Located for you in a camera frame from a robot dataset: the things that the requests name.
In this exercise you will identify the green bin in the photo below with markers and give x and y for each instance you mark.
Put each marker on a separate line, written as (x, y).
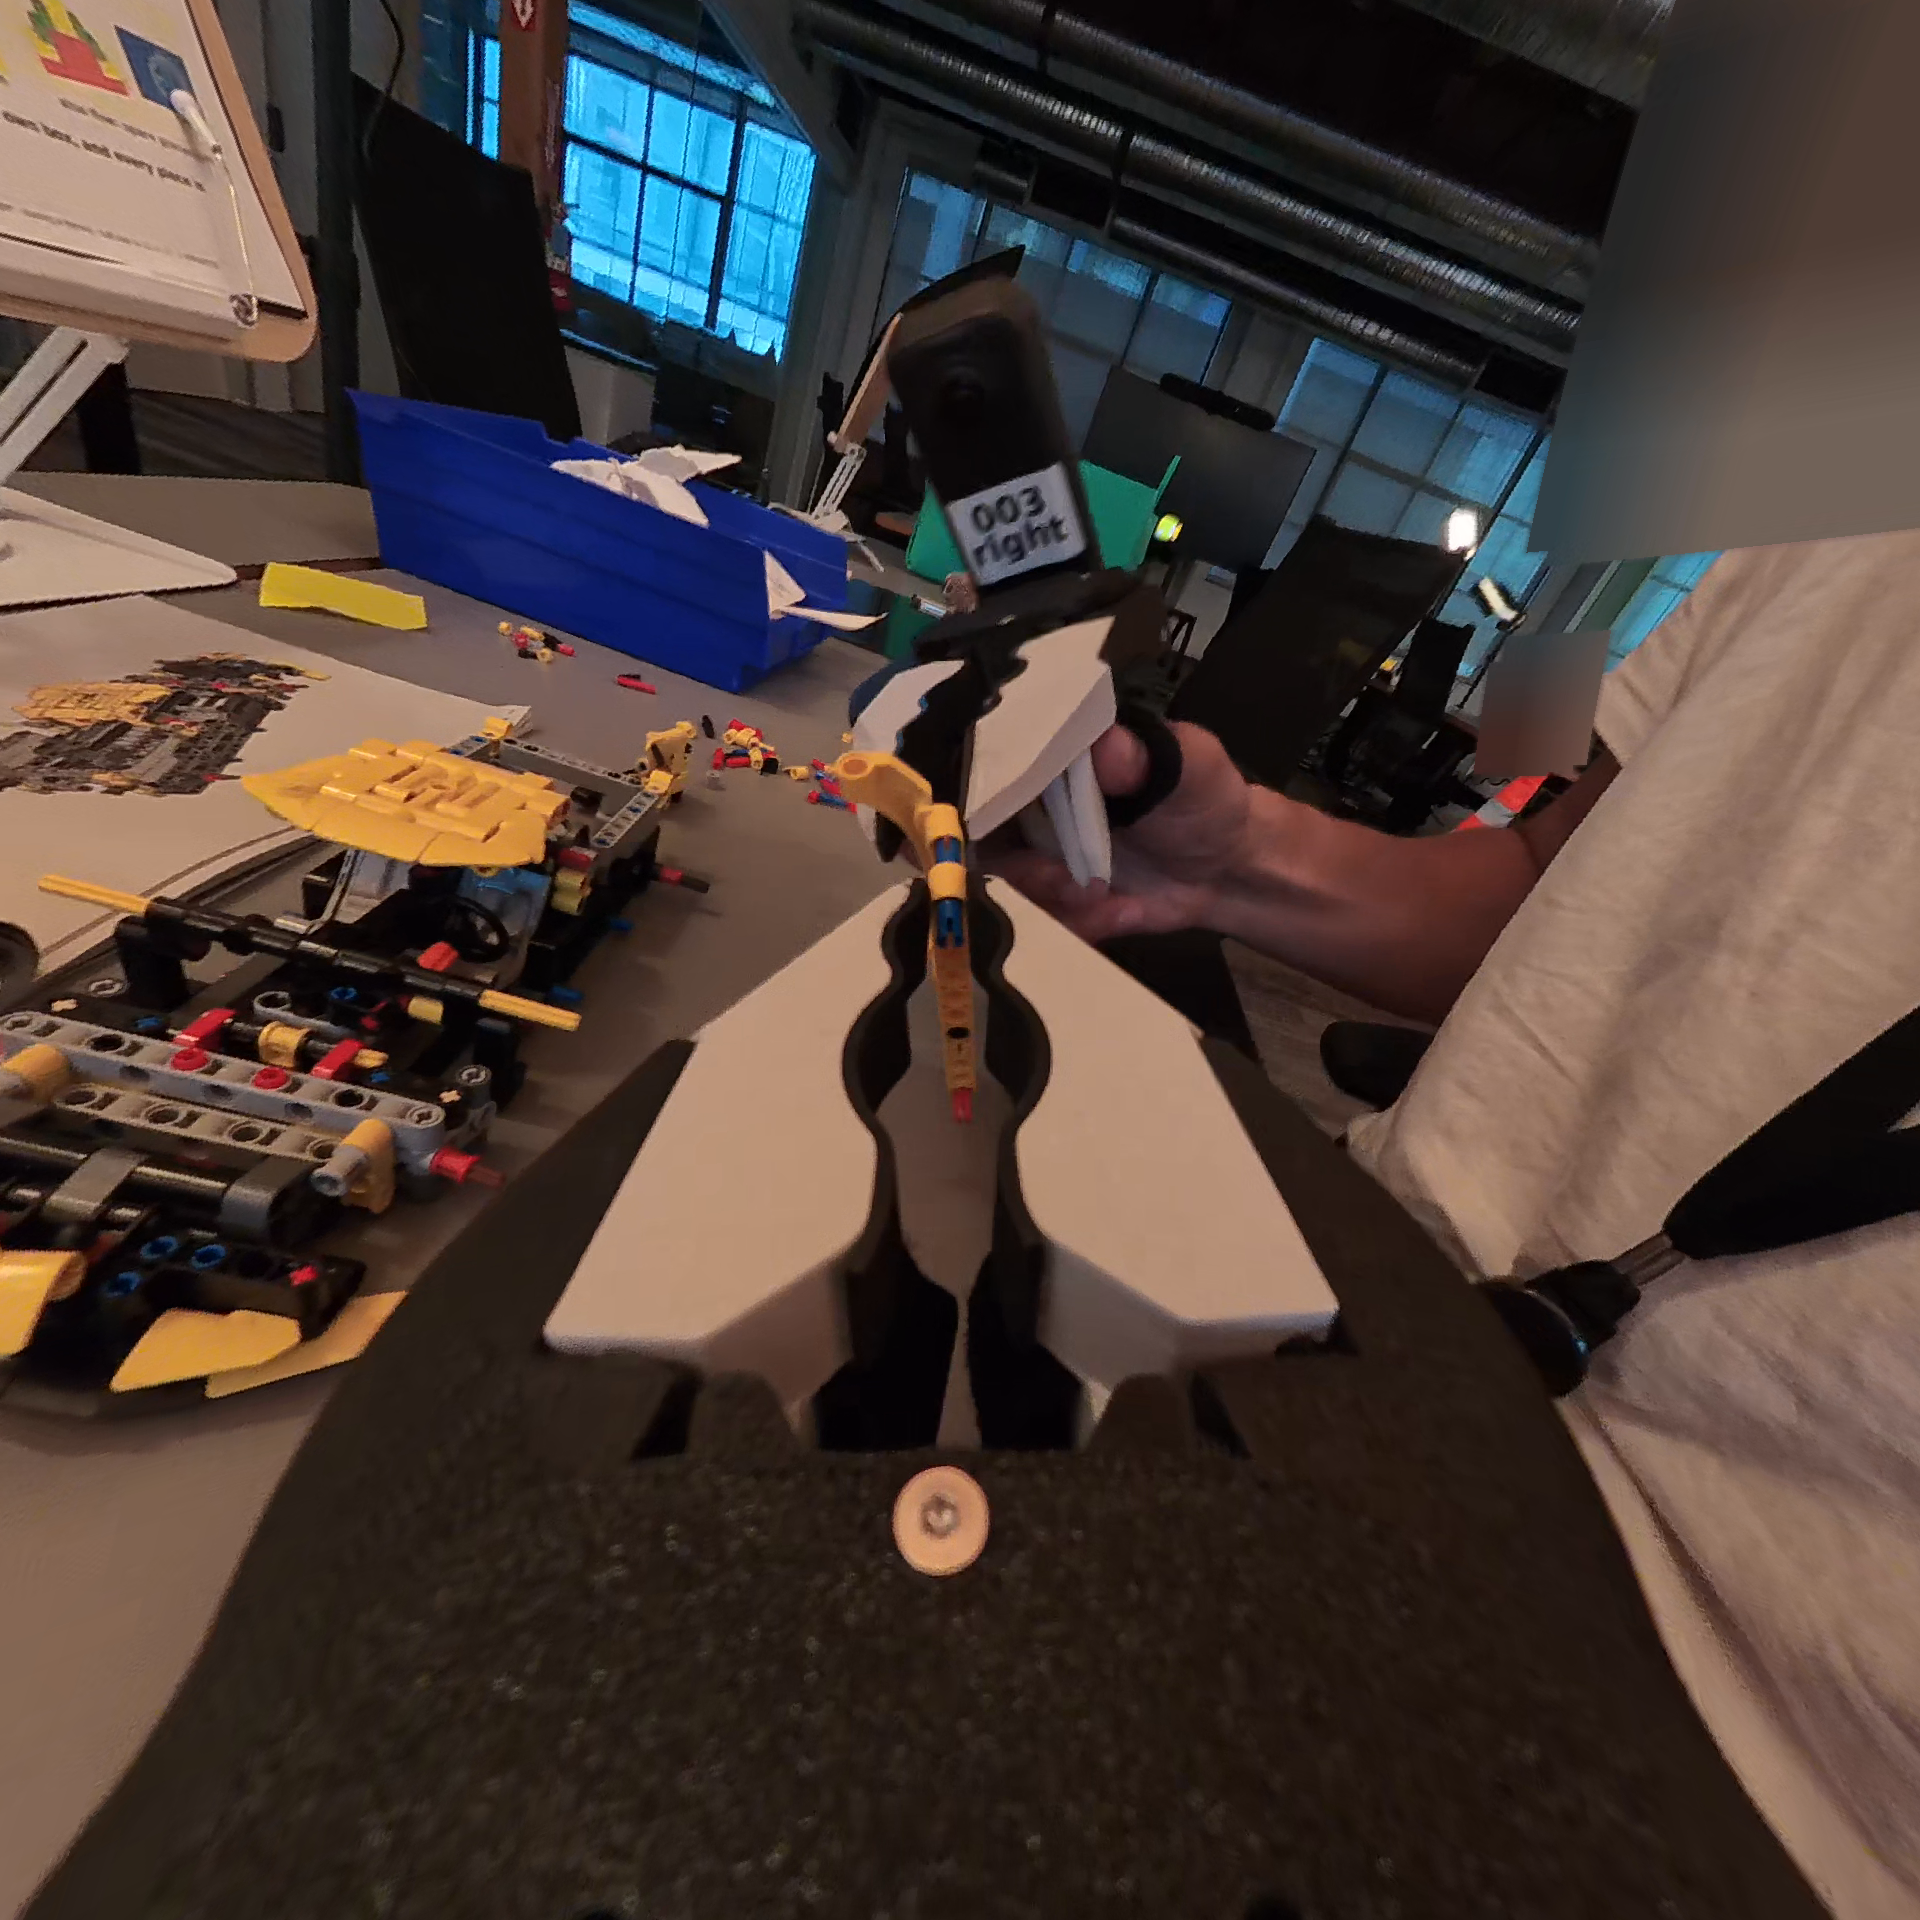
(1126, 517)

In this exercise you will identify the blue pin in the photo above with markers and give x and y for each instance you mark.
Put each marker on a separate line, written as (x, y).
(945, 886)

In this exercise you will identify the blue storage bin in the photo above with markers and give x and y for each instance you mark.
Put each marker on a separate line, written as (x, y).
(523, 524)

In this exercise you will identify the crumpled white paper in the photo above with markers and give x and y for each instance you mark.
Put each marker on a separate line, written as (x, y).
(639, 475)

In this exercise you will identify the yellow paper scrap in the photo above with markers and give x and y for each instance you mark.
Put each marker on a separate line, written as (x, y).
(345, 596)

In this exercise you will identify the partly built yellow toy car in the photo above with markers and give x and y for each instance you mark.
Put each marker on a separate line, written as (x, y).
(422, 796)

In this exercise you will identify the long yellow holed beam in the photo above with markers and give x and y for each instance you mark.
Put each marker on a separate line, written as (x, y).
(955, 1005)

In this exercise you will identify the instruction booklet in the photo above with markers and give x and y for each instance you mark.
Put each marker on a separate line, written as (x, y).
(150, 811)

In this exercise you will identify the wooden stick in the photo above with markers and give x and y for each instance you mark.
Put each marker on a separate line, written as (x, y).
(863, 406)

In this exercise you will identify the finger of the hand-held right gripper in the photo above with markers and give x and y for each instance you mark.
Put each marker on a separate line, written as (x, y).
(1050, 721)
(893, 716)

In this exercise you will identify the person's right hand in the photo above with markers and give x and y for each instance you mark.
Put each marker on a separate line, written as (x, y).
(1201, 841)

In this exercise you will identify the printed instruction sheet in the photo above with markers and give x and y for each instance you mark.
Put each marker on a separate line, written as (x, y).
(89, 181)

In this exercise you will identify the grey desk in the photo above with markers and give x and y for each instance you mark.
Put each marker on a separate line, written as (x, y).
(120, 1577)

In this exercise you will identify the black studio light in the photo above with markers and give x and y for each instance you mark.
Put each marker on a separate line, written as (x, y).
(1498, 598)

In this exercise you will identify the yellow curved liftarm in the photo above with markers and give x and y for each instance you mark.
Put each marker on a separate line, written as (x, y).
(893, 780)

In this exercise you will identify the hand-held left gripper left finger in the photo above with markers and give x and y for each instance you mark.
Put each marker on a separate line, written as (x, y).
(720, 1202)

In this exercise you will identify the brown wooden model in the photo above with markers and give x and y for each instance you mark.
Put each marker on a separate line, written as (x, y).
(955, 594)

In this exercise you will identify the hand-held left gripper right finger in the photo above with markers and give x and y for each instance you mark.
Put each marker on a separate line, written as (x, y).
(1171, 1202)

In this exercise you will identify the large black monitor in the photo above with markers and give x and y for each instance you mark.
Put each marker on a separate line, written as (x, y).
(1215, 466)

